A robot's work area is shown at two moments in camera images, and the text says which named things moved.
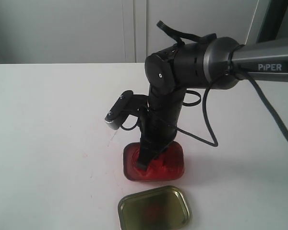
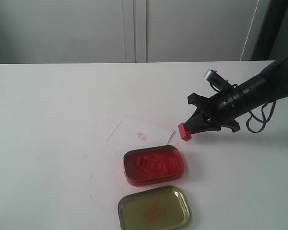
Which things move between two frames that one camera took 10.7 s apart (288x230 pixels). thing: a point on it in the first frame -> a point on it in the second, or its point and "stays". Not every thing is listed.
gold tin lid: x=164 y=208 stays
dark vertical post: x=272 y=20 stays
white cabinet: x=106 y=31 stays
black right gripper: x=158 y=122 -> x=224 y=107
